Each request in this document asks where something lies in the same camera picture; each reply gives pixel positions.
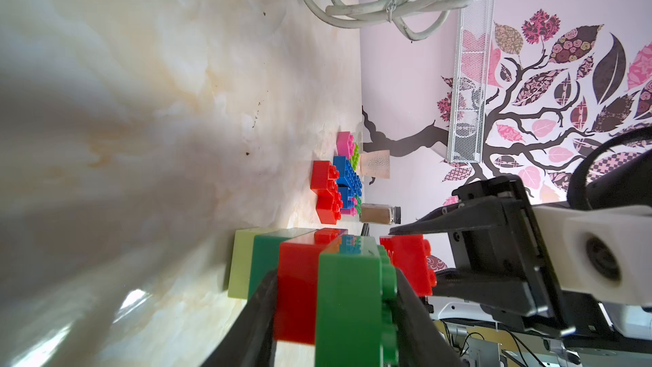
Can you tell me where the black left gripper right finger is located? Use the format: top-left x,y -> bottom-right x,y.
394,268 -> 464,367

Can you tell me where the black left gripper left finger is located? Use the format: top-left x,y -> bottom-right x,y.
200,269 -> 278,367

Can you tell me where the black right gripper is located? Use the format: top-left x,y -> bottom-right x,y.
389,175 -> 571,331

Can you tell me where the lime green small lego brick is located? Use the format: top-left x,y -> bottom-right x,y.
228,228 -> 277,300

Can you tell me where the green long lego brick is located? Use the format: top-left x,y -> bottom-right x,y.
315,234 -> 399,366

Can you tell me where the red long lego brick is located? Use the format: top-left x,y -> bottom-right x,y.
380,234 -> 436,297
273,228 -> 348,345

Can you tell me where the dark green lego brick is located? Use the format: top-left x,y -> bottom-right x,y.
247,228 -> 316,299

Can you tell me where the small red lego brick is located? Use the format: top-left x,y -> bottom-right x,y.
316,190 -> 343,225
310,161 -> 340,195

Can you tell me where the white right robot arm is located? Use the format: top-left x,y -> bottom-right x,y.
391,127 -> 651,337

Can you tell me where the pink lego brick lower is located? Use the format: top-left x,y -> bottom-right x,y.
340,207 -> 358,216

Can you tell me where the blue long lego brick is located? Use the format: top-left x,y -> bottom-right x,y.
338,185 -> 360,210

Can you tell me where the blue lego brick left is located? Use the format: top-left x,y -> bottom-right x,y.
333,156 -> 363,191

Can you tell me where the lime lego brick right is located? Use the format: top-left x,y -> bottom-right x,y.
349,144 -> 360,171

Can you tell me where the pink small lego brick top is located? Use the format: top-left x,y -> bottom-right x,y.
336,132 -> 356,159

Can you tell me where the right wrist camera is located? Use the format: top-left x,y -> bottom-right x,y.
533,205 -> 651,308

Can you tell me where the white wire shelf basket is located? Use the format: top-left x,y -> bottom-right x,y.
447,0 -> 495,163

